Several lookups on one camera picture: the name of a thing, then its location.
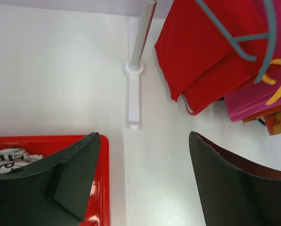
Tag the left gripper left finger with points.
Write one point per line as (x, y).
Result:
(53, 191)

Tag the newspaper print trousers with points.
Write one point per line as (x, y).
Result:
(13, 158)

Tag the red plastic tray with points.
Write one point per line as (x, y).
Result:
(98, 209)

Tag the orange plastic hanger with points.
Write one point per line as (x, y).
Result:
(272, 81)

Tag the teal hanger of newspaper trousers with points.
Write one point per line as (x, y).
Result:
(271, 36)

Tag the pink trousers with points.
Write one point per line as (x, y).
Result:
(252, 99)

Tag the red trousers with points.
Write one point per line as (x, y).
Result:
(197, 61)

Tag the orange camouflage trousers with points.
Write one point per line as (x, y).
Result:
(272, 120)

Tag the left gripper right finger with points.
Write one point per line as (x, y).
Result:
(233, 190)

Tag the white metal clothes rack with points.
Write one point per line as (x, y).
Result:
(138, 32)

